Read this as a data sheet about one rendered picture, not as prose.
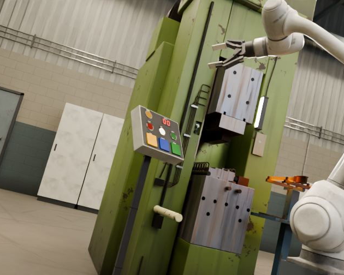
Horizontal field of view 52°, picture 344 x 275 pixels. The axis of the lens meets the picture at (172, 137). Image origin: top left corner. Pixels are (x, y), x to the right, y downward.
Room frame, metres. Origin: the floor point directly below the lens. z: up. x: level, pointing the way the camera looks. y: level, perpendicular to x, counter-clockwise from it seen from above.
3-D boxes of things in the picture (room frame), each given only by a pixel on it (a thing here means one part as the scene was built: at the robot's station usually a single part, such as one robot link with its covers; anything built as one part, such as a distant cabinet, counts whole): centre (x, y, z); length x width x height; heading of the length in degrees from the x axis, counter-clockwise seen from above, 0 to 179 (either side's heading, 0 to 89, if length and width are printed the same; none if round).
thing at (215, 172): (2.60, -0.33, 0.96); 0.42 x 0.20 x 0.09; 17
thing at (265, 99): (2.60, -0.63, 1.83); 0.07 x 0.04 x 0.90; 107
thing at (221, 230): (2.63, -0.38, 0.69); 0.56 x 0.38 x 0.45; 17
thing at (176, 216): (2.21, -0.09, 0.62); 0.44 x 0.05 x 0.05; 17
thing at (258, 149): (2.62, -0.66, 1.27); 0.09 x 0.02 x 0.17; 107
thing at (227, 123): (2.60, -0.33, 1.32); 0.42 x 0.20 x 0.10; 17
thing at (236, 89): (2.61, -0.37, 1.57); 0.42 x 0.39 x 0.40; 17
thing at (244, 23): (2.76, -0.33, 2.06); 0.44 x 0.41 x 0.47; 17
